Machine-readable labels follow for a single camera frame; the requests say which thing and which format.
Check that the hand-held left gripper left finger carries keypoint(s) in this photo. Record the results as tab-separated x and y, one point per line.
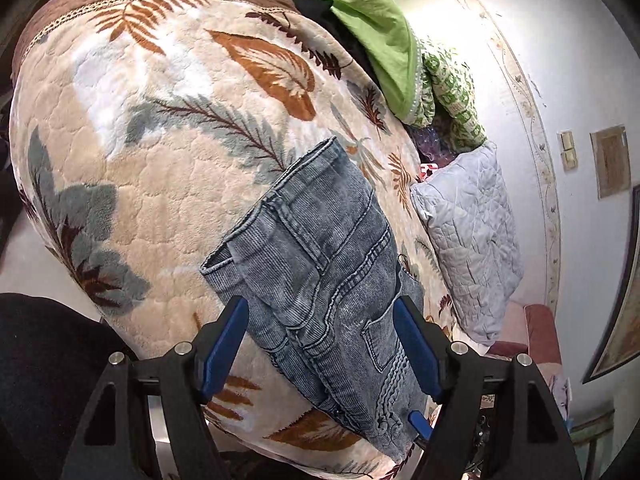
225	350

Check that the framed wall picture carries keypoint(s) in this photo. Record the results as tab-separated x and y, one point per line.
617	330

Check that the grey quilted pillow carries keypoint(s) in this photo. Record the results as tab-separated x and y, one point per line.
470	240

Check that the purple cloth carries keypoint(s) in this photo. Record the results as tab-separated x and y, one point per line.
430	142

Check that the pink striped sofa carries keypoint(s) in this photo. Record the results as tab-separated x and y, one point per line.
542	335

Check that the wall light switch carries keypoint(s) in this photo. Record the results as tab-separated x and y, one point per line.
568	150

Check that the leaf-patterned plush blanket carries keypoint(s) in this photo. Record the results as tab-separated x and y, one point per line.
150	160

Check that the green patterned white quilt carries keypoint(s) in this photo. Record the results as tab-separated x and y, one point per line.
450	95

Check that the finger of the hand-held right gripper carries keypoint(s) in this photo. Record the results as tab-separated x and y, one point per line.
419	422

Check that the plain green cloth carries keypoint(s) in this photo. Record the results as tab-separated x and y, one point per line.
380	35

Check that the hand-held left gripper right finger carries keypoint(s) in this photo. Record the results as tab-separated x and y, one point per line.
417	350

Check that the grey washed denim pants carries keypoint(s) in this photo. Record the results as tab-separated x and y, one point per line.
325	260

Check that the dark cloth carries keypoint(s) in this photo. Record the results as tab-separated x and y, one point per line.
312	10

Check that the small red item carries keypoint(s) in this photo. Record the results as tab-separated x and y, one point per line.
428	171

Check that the beige wall panel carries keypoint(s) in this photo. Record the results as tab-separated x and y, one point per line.
610	160

